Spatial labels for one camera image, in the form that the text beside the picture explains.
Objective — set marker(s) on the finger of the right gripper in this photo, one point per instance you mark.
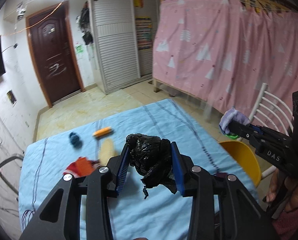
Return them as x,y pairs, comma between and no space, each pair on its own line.
242,131
256,128

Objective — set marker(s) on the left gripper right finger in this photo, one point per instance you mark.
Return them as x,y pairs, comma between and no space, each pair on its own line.
222,208

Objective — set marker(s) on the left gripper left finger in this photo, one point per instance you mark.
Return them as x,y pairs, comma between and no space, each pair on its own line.
58,217

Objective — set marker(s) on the purple cloth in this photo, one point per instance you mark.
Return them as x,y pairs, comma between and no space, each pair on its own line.
232,115

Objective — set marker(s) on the red white knitted sock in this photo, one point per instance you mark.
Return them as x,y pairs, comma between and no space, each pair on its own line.
75,166

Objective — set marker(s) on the cream hair brush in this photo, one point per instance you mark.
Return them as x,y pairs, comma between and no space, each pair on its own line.
107,151

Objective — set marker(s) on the black plastic trash bag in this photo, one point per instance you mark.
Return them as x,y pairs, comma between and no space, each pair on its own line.
152,158

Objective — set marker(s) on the operator right hand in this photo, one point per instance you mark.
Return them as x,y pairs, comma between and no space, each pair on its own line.
273,188

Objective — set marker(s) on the yellow round stool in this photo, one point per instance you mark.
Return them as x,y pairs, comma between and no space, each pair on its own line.
244,156

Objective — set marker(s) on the pink tree-print curtain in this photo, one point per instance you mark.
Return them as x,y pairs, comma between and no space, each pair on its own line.
221,53

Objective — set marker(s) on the blue yarn ball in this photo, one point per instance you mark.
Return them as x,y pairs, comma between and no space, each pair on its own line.
75,140

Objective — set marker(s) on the light blue bed sheet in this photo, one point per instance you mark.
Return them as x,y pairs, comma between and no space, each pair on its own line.
146,203

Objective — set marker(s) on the orange thread spool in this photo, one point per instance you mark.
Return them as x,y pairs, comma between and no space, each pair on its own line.
102,132

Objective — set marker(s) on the white louvered wardrobe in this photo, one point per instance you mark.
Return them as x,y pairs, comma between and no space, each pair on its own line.
121,63

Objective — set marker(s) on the dark brown wooden door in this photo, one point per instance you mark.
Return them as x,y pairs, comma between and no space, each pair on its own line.
52,52

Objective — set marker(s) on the black bags on hook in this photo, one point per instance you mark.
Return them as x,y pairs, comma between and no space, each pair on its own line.
84,24

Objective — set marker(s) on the colourful wall chart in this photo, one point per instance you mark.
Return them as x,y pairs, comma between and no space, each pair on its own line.
144,32

